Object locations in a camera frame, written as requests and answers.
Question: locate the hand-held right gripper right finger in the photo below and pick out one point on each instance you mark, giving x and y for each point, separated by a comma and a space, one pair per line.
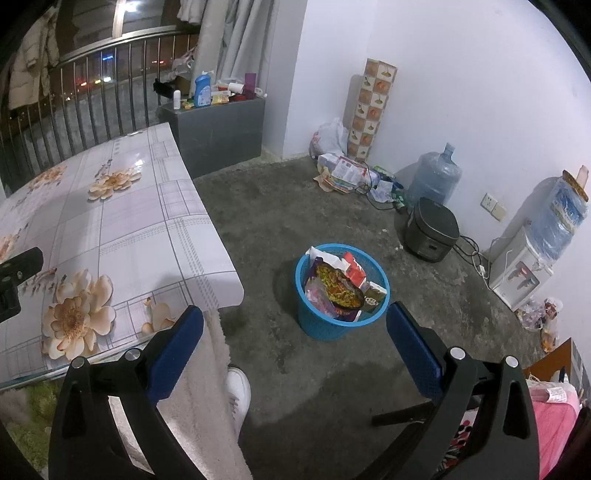
413, 350

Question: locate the black object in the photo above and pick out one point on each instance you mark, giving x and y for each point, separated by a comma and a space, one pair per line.
164, 86

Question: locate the patterned cloth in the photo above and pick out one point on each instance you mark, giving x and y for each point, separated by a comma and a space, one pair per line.
464, 438

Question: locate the white shoe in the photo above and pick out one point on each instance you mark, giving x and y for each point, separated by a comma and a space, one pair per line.
240, 392

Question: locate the clear bag of snacks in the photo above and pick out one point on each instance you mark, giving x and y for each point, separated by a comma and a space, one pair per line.
549, 318

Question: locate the black stand leg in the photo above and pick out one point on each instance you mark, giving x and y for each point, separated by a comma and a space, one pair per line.
397, 417

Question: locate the wall socket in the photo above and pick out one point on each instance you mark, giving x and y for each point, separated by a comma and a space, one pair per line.
493, 206

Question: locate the blue dispenser water jug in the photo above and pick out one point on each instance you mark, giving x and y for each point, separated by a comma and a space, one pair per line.
556, 217

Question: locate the yellow snack packet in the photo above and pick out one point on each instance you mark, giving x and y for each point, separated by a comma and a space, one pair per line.
220, 98

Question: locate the pink cloth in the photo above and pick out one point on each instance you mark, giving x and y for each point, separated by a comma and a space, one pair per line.
554, 424

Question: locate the purple yellow snack bag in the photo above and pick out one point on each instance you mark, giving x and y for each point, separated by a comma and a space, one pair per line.
339, 288

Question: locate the blue plastic basket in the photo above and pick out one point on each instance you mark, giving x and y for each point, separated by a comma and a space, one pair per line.
318, 323

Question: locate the metal balcony railing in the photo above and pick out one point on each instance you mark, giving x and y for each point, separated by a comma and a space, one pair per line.
92, 92

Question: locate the hanging beige jacket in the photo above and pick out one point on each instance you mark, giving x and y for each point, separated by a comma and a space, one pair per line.
32, 60

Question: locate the grey curtain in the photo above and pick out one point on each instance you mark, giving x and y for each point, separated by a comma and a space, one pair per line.
240, 37

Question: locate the clear plastic bag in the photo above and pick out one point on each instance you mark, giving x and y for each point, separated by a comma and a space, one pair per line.
316, 295

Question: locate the pile of cartons and papers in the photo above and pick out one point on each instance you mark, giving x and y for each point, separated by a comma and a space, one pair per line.
346, 173

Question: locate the grey cabinet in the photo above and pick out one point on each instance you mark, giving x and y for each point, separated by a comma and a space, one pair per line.
217, 138

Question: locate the black rice cooker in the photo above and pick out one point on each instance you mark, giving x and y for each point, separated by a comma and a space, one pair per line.
431, 228

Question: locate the red white snack bag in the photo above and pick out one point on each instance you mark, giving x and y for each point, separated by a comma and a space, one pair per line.
354, 272

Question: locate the pale plastic bag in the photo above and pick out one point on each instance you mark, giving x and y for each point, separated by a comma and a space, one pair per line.
184, 62

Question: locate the white water dispenser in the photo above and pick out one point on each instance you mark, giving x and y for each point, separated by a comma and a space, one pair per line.
512, 267

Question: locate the white plastic bag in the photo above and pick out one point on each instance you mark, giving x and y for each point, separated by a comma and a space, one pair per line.
330, 138

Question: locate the purple box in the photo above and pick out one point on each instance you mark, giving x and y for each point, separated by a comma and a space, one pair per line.
250, 85

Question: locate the blue detergent bottle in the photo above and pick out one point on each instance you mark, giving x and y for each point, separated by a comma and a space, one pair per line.
203, 92

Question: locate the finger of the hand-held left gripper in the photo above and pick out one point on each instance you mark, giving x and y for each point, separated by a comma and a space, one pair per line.
23, 265

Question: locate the tall tile pattern box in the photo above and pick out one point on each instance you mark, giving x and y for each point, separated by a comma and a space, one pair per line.
374, 110

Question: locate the brown wooden board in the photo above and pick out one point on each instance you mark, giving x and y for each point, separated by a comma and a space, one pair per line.
551, 364

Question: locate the floral tablecloth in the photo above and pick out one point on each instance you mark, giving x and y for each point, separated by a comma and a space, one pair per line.
138, 221

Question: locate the white roll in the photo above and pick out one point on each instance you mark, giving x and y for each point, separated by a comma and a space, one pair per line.
236, 87

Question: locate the green fluffy blanket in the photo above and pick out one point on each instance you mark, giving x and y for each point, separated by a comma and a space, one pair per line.
32, 415

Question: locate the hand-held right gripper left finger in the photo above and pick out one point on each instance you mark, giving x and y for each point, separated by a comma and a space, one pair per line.
178, 350

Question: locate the cardboard box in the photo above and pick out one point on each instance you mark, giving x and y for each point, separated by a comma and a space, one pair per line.
185, 85

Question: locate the small white bottle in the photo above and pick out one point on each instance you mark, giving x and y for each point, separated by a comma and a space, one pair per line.
177, 100

